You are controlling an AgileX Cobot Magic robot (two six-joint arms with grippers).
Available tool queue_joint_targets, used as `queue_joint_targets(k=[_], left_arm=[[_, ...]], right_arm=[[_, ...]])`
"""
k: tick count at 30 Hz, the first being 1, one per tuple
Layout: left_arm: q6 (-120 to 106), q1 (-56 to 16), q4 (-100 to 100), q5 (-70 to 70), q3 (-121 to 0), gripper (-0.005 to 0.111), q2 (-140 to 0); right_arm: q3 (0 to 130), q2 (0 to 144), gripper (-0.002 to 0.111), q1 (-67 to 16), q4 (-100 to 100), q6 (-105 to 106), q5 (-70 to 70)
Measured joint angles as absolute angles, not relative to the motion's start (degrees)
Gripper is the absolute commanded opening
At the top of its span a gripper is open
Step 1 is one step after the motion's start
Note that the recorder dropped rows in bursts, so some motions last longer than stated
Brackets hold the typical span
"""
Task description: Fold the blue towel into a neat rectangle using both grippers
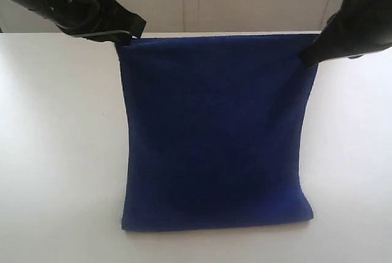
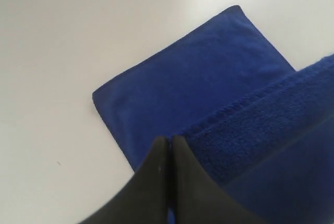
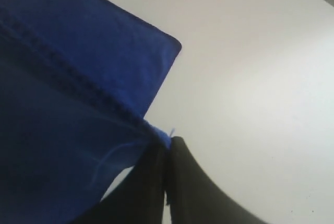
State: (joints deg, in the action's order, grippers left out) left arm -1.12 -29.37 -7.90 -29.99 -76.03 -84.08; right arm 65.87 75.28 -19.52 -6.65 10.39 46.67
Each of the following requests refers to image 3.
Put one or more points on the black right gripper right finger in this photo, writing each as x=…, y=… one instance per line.
x=193, y=197

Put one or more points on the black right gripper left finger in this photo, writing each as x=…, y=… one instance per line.
x=139, y=198

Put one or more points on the blue microfibre towel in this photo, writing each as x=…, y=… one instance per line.
x=77, y=78

